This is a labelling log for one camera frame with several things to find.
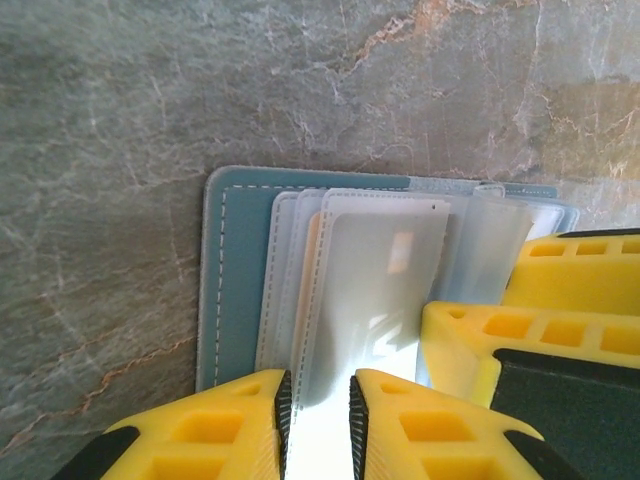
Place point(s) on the blue card holder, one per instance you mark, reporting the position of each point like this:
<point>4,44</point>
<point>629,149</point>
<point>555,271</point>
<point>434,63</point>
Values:
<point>240,275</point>

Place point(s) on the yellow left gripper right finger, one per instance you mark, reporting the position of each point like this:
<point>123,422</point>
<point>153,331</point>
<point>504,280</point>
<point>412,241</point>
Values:
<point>430,435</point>

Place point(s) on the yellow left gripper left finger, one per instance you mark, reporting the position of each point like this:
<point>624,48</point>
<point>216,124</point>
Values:
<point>210,435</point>

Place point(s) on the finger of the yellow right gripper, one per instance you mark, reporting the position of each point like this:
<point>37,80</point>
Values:
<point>575,275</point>
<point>525,330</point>

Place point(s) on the tan brown credit card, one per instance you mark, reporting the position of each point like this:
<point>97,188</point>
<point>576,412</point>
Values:
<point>314,260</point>

